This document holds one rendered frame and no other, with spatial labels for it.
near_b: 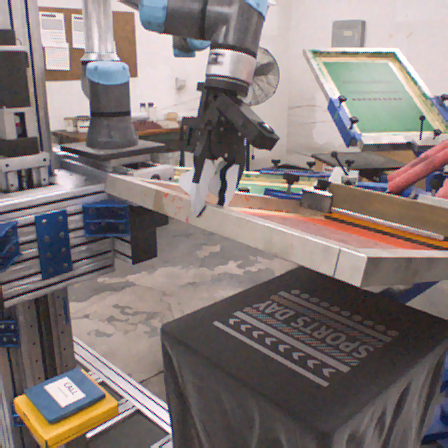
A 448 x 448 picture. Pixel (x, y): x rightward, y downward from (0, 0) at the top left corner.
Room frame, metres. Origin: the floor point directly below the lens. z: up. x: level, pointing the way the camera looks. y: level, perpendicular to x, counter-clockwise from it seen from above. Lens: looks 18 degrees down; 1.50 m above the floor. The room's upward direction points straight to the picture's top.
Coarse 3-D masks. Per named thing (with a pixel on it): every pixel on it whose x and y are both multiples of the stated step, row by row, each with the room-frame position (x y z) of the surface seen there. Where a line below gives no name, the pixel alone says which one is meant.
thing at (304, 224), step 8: (256, 216) 1.03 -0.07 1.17; (264, 216) 1.06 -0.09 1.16; (272, 216) 1.10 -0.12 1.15; (280, 216) 1.14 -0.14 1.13; (288, 216) 1.18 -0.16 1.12; (280, 224) 0.97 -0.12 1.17; (288, 224) 1.00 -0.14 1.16; (296, 224) 1.03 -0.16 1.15; (304, 224) 1.06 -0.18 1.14; (312, 224) 1.10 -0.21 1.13; (320, 224) 1.15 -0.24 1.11; (328, 224) 1.18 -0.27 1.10; (336, 224) 1.22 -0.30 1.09; (320, 232) 0.97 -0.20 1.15; (328, 232) 1.00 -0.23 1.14; (336, 232) 1.03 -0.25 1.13; (344, 232) 1.06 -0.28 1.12; (352, 232) 1.09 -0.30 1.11; (360, 232) 1.13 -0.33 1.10; (368, 232) 1.18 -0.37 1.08
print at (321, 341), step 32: (288, 288) 1.12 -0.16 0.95; (224, 320) 0.96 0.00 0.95; (256, 320) 0.96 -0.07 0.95; (288, 320) 0.96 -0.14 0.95; (320, 320) 0.96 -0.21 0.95; (352, 320) 0.96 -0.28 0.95; (288, 352) 0.84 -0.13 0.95; (320, 352) 0.84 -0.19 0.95; (352, 352) 0.84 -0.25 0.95; (320, 384) 0.74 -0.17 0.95
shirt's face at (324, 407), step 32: (256, 288) 1.12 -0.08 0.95; (320, 288) 1.12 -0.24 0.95; (352, 288) 1.12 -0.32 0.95; (192, 320) 0.96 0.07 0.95; (384, 320) 0.96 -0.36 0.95; (416, 320) 0.96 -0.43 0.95; (224, 352) 0.84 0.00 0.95; (256, 352) 0.84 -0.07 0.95; (384, 352) 0.84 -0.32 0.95; (416, 352) 0.83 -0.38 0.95; (256, 384) 0.74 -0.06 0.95; (288, 384) 0.74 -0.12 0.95; (352, 384) 0.74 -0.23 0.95; (384, 384) 0.73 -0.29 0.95; (320, 416) 0.65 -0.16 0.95
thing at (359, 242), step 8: (312, 232) 0.93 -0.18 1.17; (336, 240) 0.89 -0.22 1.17; (344, 240) 0.91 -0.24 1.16; (352, 240) 0.94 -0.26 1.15; (360, 240) 0.96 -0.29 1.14; (368, 240) 0.99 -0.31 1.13; (376, 240) 1.03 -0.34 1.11; (384, 240) 1.06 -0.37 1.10; (392, 240) 1.10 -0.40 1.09; (400, 240) 1.14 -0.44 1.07; (360, 248) 0.84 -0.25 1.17; (368, 248) 0.87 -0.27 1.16; (376, 248) 0.89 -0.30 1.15; (384, 248) 0.91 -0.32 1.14; (392, 248) 0.94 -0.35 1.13; (400, 248) 0.96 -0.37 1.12; (408, 248) 1.00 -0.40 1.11; (416, 248) 1.03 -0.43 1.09; (424, 248) 1.06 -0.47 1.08
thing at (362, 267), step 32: (128, 192) 0.89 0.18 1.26; (160, 192) 0.82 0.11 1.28; (192, 224) 0.74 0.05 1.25; (224, 224) 0.70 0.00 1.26; (256, 224) 0.65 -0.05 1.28; (288, 256) 0.60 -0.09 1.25; (320, 256) 0.57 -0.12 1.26; (352, 256) 0.54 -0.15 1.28; (384, 256) 0.55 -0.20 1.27; (416, 256) 0.61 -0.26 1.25
